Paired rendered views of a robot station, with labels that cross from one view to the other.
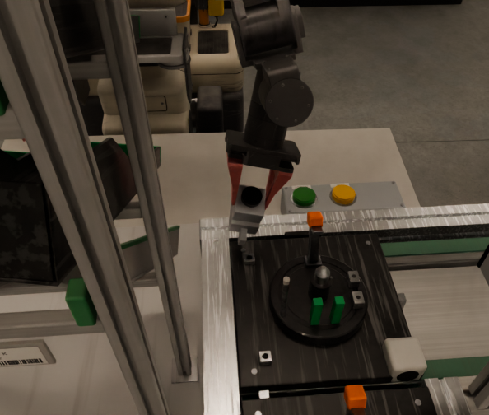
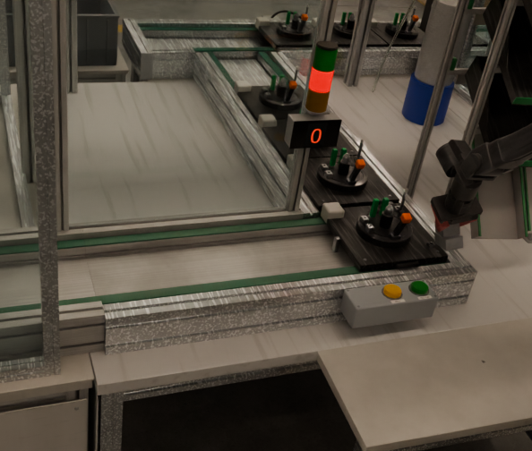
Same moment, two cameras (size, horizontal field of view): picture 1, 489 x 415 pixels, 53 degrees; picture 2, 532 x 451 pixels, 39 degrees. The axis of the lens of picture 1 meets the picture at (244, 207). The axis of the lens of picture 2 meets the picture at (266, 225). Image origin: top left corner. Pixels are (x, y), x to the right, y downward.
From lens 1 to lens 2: 2.06 m
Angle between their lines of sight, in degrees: 97
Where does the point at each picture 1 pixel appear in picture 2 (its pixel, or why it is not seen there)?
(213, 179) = (503, 361)
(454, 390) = (304, 208)
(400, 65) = not seen: outside the picture
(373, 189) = (372, 300)
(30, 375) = (505, 243)
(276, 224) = (427, 273)
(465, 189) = not seen: outside the picture
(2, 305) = not seen: outside the picture
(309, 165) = (431, 386)
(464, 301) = (292, 262)
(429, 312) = (313, 256)
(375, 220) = (363, 283)
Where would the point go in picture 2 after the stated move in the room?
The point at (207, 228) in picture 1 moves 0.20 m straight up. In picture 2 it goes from (468, 268) to (493, 199)
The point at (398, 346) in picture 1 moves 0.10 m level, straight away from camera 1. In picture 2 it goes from (338, 208) to (328, 228)
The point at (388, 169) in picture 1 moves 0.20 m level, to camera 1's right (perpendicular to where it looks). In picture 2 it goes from (355, 390) to (263, 401)
